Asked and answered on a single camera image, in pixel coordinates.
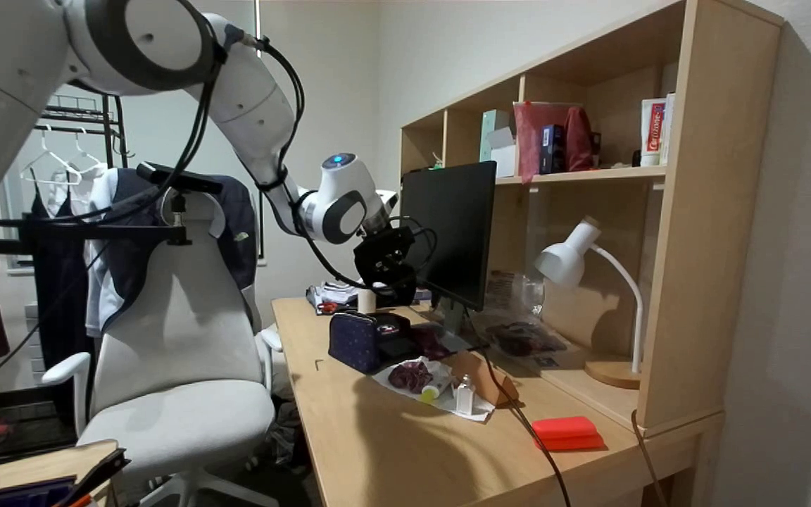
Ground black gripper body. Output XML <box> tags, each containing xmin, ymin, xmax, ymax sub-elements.
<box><xmin>354</xmin><ymin>225</ymin><xmax>419</xmax><ymax>277</ymax></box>

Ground white desk lamp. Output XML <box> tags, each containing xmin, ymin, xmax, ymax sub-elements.
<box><xmin>529</xmin><ymin>216</ymin><xmax>647</xmax><ymax>389</ymax></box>

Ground wooden desk shelf hutch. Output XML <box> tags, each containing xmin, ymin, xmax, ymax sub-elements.
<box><xmin>398</xmin><ymin>0</ymin><xmax>785</xmax><ymax>440</ymax></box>

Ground multicoloured cloth pile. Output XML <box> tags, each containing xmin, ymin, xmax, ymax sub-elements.
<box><xmin>304</xmin><ymin>277</ymin><xmax>375</xmax><ymax>317</ymax></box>

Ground black case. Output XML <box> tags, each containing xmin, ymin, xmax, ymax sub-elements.
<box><xmin>373</xmin><ymin>309</ymin><xmax>422</xmax><ymax>367</ymax></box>

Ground black computer monitor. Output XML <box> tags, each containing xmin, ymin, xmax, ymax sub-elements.
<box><xmin>398</xmin><ymin>160</ymin><xmax>498</xmax><ymax>348</ymax></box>

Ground purple cloth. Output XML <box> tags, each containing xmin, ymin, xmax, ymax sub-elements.
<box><xmin>415</xmin><ymin>320</ymin><xmax>458</xmax><ymax>364</ymax></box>

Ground dark red scrunchie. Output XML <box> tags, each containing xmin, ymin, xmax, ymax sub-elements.
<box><xmin>387</xmin><ymin>357</ymin><xmax>436</xmax><ymax>394</ymax></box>

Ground brown cardboard piece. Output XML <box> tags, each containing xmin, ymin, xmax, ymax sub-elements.
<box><xmin>446</xmin><ymin>347</ymin><xmax>525</xmax><ymax>409</ymax></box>

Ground yellow capped small bottle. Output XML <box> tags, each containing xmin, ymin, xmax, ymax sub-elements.
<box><xmin>419</xmin><ymin>364</ymin><xmax>457</xmax><ymax>409</ymax></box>

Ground small white bottle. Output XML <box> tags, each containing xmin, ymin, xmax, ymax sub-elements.
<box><xmin>453</xmin><ymin>371</ymin><xmax>478</xmax><ymax>417</ymax></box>

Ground clear plastic bag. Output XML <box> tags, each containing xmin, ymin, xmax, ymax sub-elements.
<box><xmin>473</xmin><ymin>312</ymin><xmax>577</xmax><ymax>371</ymax></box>

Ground dark blue jacket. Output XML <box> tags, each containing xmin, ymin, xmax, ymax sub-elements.
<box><xmin>104</xmin><ymin>167</ymin><xmax>258</xmax><ymax>306</ymax></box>

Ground green book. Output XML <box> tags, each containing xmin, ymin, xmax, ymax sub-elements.
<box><xmin>475</xmin><ymin>108</ymin><xmax>502</xmax><ymax>163</ymax></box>

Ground red books on shelf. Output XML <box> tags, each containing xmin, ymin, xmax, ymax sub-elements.
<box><xmin>509</xmin><ymin>98</ymin><xmax>601</xmax><ymax>179</ymax></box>

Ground dark blue box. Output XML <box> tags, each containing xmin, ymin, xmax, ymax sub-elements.
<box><xmin>540</xmin><ymin>122</ymin><xmax>570</xmax><ymax>175</ymax></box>

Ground orange red block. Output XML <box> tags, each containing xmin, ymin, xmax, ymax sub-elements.
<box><xmin>529</xmin><ymin>415</ymin><xmax>608</xmax><ymax>457</ymax></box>

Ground white office chair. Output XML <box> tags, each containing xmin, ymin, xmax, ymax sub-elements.
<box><xmin>39</xmin><ymin>192</ymin><xmax>281</xmax><ymax>507</ymax></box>

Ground light blue hanging shirt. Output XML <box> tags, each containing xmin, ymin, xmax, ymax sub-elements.
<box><xmin>78</xmin><ymin>171</ymin><xmax>126</xmax><ymax>336</ymax></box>

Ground black clothes rack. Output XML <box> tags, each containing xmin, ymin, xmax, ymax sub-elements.
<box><xmin>0</xmin><ymin>94</ymin><xmax>192</xmax><ymax>277</ymax></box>

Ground white box with red print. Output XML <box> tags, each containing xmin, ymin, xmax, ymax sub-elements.
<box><xmin>639</xmin><ymin>94</ymin><xmax>679</xmax><ymax>171</ymax></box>

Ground dark navy hanging garment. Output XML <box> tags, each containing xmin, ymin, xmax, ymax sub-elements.
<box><xmin>22</xmin><ymin>192</ymin><xmax>91</xmax><ymax>370</ymax></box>

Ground black crate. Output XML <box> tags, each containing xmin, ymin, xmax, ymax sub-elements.
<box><xmin>0</xmin><ymin>379</ymin><xmax>85</xmax><ymax>472</ymax></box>

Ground wooden board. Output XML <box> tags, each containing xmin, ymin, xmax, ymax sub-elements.
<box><xmin>0</xmin><ymin>436</ymin><xmax>133</xmax><ymax>507</ymax></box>

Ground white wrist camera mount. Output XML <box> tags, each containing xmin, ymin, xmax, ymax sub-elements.
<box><xmin>375</xmin><ymin>187</ymin><xmax>404</xmax><ymax>216</ymax></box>

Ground thin black cable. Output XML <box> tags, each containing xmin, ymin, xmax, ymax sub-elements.
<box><xmin>473</xmin><ymin>347</ymin><xmax>577</xmax><ymax>507</ymax></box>

